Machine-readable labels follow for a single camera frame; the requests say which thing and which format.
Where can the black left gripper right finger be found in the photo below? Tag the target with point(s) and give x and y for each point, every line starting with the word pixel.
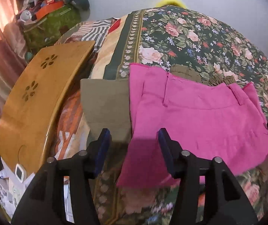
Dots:
pixel 225 200

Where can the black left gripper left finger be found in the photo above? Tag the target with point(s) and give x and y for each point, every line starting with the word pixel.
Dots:
pixel 43 200

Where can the pink pants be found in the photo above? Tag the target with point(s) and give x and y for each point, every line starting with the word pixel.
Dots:
pixel 209 121

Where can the pile of white papers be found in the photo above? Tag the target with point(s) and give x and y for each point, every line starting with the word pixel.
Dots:
pixel 11 189

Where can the small white device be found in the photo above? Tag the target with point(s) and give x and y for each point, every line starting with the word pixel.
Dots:
pixel 20 173

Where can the wooden lap table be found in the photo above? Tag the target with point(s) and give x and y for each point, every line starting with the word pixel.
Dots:
pixel 29 115

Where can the olive green pants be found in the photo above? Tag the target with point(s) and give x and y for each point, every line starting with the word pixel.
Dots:
pixel 106 104

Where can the floral bedspread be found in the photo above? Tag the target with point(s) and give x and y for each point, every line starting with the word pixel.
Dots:
pixel 200 79

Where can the colourful fleece blanket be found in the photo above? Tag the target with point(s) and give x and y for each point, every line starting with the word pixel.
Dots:
pixel 72 128

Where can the yellow plush pillow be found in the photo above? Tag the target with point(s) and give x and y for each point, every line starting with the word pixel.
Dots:
pixel 177 3

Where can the green patterned bag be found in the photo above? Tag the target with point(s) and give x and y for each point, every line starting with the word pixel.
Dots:
pixel 50 28

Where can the orange box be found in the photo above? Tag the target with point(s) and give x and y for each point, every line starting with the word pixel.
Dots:
pixel 48 9

